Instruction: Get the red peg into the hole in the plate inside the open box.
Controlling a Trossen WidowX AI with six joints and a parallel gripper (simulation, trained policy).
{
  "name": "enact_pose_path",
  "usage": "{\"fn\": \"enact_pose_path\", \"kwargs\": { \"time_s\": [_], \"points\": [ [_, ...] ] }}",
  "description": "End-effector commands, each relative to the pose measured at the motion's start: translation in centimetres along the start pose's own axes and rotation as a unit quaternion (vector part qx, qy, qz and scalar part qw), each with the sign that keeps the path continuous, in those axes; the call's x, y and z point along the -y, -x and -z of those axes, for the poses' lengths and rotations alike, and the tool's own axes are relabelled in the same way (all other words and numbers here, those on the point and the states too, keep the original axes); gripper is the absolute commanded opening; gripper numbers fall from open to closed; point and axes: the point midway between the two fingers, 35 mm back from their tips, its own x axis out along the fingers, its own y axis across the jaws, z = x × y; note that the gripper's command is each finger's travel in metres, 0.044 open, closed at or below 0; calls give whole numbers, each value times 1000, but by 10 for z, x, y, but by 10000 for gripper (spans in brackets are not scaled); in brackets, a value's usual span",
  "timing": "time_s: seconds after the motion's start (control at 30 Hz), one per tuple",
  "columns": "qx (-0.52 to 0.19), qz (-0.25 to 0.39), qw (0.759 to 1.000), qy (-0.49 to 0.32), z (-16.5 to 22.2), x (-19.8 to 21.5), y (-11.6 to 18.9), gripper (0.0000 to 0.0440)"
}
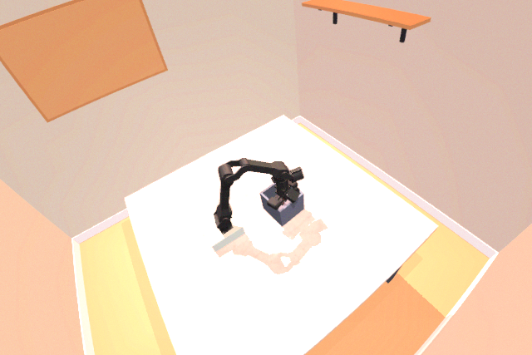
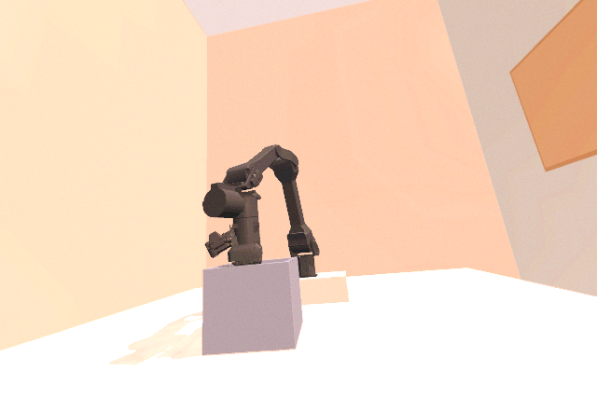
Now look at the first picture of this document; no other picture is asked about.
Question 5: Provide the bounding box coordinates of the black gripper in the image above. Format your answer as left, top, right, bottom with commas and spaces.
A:
267, 180, 298, 210

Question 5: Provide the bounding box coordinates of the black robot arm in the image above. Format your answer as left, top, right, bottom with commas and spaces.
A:
214, 158, 304, 234

